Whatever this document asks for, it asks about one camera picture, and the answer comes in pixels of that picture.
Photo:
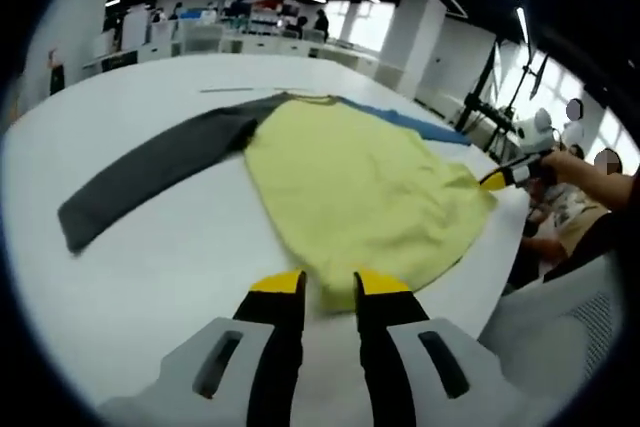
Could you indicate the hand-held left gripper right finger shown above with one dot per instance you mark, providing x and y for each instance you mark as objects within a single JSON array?
[{"x": 385, "y": 337}]

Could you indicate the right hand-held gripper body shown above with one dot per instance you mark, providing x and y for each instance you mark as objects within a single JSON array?
[{"x": 537, "y": 139}]

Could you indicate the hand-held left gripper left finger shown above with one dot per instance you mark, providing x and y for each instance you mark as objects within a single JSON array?
[{"x": 280, "y": 337}]

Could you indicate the yellow grey blue garment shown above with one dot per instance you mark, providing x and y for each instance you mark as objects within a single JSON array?
[{"x": 360, "y": 182}]

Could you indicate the person's right hand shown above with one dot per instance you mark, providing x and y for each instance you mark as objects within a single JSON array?
[{"x": 557, "y": 167}]

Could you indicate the black monitor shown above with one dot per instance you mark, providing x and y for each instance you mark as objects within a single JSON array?
[{"x": 538, "y": 74}]

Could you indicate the black tripod stand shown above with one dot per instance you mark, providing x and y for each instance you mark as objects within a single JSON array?
[{"x": 480, "y": 107}]

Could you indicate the white square pillar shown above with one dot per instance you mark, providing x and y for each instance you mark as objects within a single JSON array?
[
  {"x": 410, "y": 42},
  {"x": 75, "y": 7}
]

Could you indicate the white mesh chair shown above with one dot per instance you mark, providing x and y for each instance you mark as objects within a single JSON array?
[{"x": 565, "y": 327}]

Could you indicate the white workbench row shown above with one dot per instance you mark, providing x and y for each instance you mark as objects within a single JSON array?
[{"x": 250, "y": 44}]

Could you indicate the black bin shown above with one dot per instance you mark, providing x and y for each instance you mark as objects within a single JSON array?
[{"x": 57, "y": 78}]

